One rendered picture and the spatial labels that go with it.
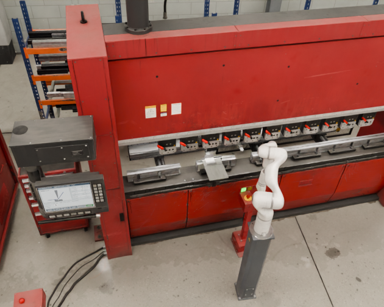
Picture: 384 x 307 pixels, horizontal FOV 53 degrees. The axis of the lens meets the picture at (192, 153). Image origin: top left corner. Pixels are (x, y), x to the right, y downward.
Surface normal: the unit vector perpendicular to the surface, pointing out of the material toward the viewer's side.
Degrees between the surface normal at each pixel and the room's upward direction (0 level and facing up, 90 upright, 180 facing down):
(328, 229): 0
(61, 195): 90
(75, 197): 90
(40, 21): 90
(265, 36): 90
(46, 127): 0
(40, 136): 1
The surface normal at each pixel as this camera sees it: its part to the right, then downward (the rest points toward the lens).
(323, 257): 0.04, -0.73
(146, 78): 0.24, 0.67
